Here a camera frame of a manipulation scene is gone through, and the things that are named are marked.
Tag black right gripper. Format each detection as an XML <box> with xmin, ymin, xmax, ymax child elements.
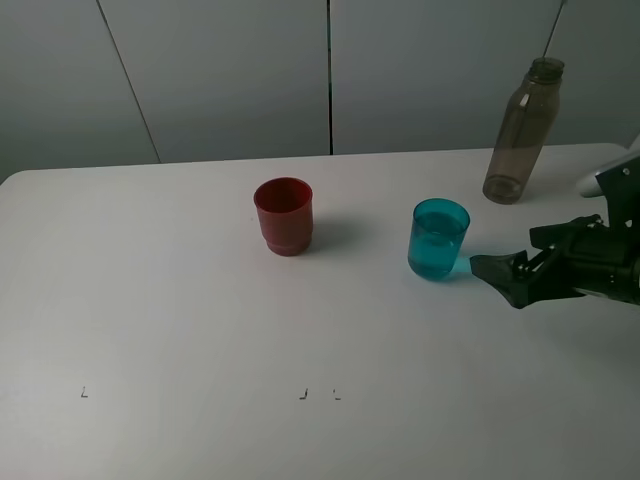
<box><xmin>470</xmin><ymin>215</ymin><xmax>639</xmax><ymax>309</ymax></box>

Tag teal translucent plastic cup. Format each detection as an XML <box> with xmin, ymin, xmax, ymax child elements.
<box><xmin>408</xmin><ymin>198</ymin><xmax>470</xmax><ymax>281</ymax></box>

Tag smoky translucent water bottle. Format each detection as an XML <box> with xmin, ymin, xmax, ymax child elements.
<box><xmin>482</xmin><ymin>57</ymin><xmax>564</xmax><ymax>205</ymax></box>

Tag red plastic cup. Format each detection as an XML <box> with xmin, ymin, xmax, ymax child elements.
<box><xmin>253</xmin><ymin>177</ymin><xmax>313</xmax><ymax>257</ymax></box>

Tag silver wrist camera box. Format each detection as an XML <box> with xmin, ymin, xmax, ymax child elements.
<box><xmin>577</xmin><ymin>150</ymin><xmax>639</xmax><ymax>230</ymax></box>

